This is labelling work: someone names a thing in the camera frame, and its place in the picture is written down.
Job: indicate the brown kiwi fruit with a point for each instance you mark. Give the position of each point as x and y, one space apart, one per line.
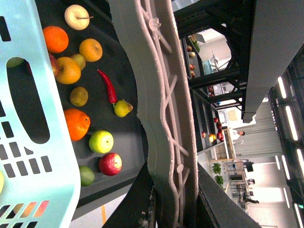
79 96

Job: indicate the small orange top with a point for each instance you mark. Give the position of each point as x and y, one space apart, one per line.
56 39

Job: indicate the pale apple with long stem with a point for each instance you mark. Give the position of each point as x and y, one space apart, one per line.
77 17

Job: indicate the red apple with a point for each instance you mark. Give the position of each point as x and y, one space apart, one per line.
110 164

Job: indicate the yellow green pear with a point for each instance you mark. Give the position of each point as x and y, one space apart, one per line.
122 108

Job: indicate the light blue shopping basket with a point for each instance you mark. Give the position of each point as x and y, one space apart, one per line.
41 181

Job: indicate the green apple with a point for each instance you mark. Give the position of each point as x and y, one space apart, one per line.
101 141

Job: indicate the yellow orange apple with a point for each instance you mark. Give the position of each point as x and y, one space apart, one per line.
70 71

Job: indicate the red chili pepper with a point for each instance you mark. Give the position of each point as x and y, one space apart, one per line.
112 98

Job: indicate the grey basket handle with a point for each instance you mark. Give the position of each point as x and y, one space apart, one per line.
148 33

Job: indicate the green lime on tray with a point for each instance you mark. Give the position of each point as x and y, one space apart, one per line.
87 176

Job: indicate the person in white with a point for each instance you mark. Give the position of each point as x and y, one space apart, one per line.
234 134

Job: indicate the yellow orange round pear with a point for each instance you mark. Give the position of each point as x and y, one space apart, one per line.
91 50

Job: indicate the yellow lemon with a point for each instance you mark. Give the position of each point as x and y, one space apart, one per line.
1 182

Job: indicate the large orange on tray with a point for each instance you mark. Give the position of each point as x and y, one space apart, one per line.
77 122

